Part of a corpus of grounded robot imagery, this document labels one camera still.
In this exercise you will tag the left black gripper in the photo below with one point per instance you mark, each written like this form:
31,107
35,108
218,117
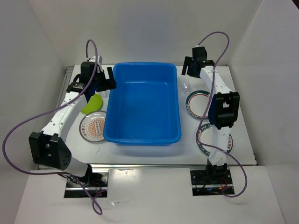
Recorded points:
108,84

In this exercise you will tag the green plastic plate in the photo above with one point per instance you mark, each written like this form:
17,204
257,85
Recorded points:
94,104

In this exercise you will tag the dark green lettered plate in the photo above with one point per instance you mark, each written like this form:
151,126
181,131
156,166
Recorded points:
206,135

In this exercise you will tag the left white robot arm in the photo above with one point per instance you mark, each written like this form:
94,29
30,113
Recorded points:
48,147

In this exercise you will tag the blue plastic bin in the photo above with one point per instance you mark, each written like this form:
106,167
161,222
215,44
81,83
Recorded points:
144,107

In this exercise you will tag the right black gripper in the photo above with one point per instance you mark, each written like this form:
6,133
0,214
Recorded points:
187,62

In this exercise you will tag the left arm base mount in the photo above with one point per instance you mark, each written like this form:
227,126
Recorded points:
97,187

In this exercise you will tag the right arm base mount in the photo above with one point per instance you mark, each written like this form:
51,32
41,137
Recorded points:
203,186

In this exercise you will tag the orange sunburst pattern plate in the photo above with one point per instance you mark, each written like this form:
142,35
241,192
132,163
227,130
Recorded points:
92,126

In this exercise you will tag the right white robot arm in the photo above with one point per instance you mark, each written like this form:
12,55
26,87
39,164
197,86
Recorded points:
222,112

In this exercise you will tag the green red rimmed plate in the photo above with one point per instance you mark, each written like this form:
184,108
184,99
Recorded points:
196,103

